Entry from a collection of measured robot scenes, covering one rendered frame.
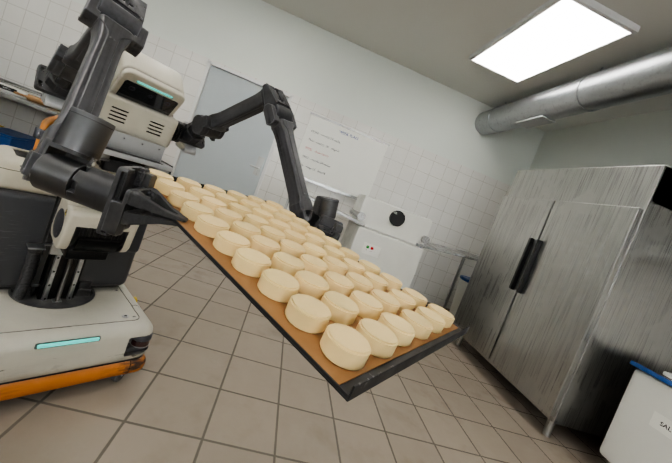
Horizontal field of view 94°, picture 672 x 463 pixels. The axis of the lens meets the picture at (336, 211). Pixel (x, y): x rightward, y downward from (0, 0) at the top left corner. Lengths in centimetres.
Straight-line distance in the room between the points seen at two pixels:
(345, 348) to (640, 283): 281
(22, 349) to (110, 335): 25
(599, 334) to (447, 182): 260
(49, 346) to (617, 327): 315
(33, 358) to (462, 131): 462
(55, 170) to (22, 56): 484
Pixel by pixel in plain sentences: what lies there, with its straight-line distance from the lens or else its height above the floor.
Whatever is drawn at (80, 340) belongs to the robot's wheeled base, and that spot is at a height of 25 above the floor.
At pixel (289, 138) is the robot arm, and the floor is 121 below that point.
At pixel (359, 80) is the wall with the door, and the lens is 447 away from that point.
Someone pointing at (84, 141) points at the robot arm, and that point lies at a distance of 58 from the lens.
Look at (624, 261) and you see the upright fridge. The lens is 289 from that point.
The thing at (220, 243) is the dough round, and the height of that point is 98.
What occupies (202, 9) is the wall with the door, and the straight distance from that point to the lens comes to 479.
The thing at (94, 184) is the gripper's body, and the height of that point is 99.
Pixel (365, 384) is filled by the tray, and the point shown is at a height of 95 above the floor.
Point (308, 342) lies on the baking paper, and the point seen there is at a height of 95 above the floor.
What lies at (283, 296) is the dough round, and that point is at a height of 97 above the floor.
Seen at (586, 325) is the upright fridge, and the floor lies 86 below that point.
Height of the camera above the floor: 110
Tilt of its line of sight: 3 degrees down
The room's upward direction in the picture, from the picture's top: 21 degrees clockwise
